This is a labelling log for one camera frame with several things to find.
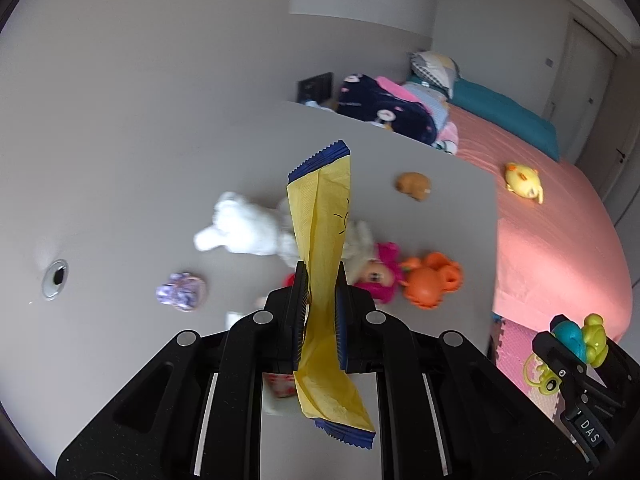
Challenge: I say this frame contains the pink-haired doll toy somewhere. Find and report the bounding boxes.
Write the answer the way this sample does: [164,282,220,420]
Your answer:
[342,221,402,304]

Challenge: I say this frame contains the black wall socket panel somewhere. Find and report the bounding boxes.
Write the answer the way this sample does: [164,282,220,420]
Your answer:
[296,72,333,104]

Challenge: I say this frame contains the yellow duck plush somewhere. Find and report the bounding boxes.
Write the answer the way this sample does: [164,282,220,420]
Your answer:
[504,162,544,204]

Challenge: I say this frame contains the colourful foam floor mat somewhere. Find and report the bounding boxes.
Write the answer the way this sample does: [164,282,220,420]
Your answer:
[491,314,563,422]

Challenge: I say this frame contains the silver desk cable grommet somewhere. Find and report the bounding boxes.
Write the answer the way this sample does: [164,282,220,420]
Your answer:
[41,259,68,301]

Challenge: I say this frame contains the teal green plastic toy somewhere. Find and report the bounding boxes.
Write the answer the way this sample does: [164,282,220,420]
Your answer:
[523,313,608,396]

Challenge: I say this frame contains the brown bear toy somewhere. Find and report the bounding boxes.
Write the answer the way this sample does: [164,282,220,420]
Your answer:
[395,172,432,202]

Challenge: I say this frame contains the pink bed sheet mattress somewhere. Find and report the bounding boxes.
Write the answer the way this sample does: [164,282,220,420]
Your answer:
[450,106,632,340]

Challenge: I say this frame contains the patterned grey yellow pillow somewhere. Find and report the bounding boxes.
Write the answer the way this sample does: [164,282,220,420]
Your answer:
[410,51,460,100]

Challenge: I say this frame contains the red white small wrapper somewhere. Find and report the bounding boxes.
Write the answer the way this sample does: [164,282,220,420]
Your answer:
[264,373,296,399]

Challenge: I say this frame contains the yellow blue snack wrapper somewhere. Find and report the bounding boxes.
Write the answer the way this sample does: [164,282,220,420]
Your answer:
[286,140,375,450]

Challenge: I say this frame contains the pink white folded clothes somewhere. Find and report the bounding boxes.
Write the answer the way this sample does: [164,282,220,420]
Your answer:
[375,76,459,155]

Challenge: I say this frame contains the light blue folded blanket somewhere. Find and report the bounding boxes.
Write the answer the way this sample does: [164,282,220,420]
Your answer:
[402,81,449,131]

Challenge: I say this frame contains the teal pillow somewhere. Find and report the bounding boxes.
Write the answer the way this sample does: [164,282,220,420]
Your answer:
[406,76,561,163]

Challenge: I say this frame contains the white towel bundle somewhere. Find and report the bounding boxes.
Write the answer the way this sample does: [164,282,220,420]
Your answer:
[193,192,300,269]

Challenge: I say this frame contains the navy cartoon blanket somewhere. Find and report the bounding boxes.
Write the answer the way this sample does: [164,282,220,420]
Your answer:
[335,74,437,145]

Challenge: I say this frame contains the white door with handle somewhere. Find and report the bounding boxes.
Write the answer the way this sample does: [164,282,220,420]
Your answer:
[542,13,630,162]

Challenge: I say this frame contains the purple plaid scrunchie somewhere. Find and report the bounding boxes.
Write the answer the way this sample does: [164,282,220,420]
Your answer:
[155,272,207,312]

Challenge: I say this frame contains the orange crab toy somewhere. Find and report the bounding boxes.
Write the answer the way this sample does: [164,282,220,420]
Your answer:
[400,252,464,310]

